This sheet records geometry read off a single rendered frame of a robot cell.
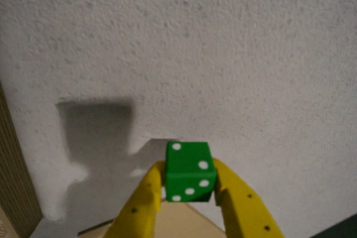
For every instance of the green die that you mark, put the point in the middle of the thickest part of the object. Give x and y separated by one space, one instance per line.
190 173

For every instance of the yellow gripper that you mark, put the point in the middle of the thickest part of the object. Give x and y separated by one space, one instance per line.
244 213

